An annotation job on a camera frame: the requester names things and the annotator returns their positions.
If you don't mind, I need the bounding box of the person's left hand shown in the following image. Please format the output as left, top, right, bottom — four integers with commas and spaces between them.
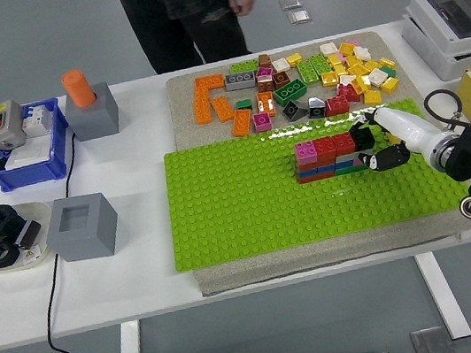
228, 0, 262, 19

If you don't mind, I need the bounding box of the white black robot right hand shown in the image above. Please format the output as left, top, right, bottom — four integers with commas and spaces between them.
344, 97, 449, 177

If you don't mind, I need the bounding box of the lime long toy brick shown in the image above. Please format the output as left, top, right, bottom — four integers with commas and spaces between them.
308, 52, 333, 77
228, 59, 261, 76
295, 58, 321, 87

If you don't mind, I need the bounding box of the green flat toy brick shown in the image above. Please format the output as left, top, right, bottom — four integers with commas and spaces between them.
334, 161, 373, 178

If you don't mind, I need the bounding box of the grey flat toy brick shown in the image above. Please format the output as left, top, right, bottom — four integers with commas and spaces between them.
334, 151, 358, 166

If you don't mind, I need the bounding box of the magenta square toy brick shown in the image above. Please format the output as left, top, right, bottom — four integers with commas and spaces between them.
251, 111, 275, 134
254, 65, 277, 84

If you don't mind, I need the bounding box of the grey long toy brick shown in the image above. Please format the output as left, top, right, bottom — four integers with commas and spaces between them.
224, 69, 259, 93

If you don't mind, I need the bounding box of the dark red square toy brick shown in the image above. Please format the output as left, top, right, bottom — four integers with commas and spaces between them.
271, 69, 293, 90

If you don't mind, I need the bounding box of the orange long toy brick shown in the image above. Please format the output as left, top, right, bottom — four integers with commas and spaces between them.
254, 89, 278, 119
210, 95, 237, 126
190, 87, 215, 126
194, 73, 227, 93
228, 107, 256, 138

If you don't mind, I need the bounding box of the black silver sloped toy brick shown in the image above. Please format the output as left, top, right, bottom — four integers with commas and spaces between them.
305, 95, 329, 121

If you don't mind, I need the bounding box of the dark green long toy brick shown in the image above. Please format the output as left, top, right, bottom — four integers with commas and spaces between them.
271, 79, 311, 108

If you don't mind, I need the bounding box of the blue long toy brick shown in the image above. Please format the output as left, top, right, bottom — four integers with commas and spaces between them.
297, 164, 337, 179

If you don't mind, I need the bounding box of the red-orange long toy brick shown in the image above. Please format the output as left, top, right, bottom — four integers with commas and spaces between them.
297, 170, 338, 186

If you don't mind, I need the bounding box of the pink square toy brick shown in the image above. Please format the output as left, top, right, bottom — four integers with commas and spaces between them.
294, 140, 320, 165

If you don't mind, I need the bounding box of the dark red long toy brick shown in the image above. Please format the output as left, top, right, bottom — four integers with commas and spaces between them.
295, 156, 336, 172

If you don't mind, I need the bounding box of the green studded baseplate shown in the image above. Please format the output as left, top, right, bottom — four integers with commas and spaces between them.
153, 89, 471, 275

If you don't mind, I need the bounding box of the person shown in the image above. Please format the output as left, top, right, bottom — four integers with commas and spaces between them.
103, 0, 275, 82

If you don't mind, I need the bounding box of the grey-brown foam mat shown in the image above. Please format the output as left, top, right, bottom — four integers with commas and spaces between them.
161, 16, 471, 299

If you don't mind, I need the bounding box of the orange cylinder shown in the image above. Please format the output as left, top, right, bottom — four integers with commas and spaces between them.
59, 66, 98, 111

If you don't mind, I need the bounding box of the grey block with round hole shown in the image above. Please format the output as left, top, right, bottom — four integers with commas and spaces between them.
60, 81, 123, 144

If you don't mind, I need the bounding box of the small grey metal plate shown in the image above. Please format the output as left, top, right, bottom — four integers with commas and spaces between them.
409, 325, 453, 353

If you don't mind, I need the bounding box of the white circuit breaker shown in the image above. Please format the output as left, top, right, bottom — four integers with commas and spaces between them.
18, 103, 53, 139

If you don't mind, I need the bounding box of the blue plastic bin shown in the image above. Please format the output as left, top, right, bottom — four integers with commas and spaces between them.
0, 96, 78, 194

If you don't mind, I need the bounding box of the grey cube with square hole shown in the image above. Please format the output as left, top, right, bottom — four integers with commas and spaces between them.
40, 189, 124, 266

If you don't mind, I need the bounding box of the beige tray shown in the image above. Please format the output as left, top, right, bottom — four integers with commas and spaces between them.
0, 199, 61, 273

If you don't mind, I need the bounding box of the dark brown roller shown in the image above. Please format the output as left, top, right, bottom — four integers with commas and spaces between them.
10, 219, 46, 251

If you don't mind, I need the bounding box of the large black hex nut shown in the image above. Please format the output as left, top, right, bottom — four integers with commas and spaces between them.
0, 201, 26, 236

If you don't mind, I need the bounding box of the white warning tag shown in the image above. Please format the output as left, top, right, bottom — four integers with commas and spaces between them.
20, 245, 44, 267

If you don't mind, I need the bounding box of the white electrical enclosure box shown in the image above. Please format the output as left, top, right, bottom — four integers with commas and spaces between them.
395, 0, 471, 88

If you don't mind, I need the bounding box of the white wall switch plate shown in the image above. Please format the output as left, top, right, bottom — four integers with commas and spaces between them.
1, 139, 55, 172

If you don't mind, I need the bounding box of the grey push-button switch box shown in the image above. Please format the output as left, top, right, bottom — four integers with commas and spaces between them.
0, 97, 30, 150

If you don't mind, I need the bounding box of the black power cord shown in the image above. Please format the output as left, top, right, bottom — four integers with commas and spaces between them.
15, 123, 151, 353

